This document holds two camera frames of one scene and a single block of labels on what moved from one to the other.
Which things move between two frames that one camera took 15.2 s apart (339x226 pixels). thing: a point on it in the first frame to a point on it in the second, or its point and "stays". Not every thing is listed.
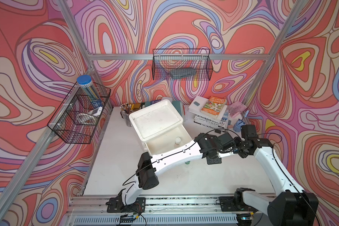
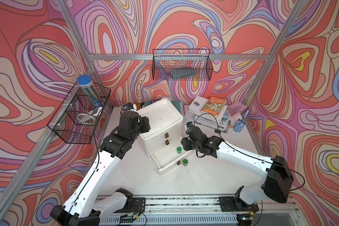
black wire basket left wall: (76, 117) stays
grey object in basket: (178, 73) stays
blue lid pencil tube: (85, 82) stays
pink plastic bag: (235, 108) stays
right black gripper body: (243, 154) to (187, 143)
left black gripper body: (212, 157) to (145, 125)
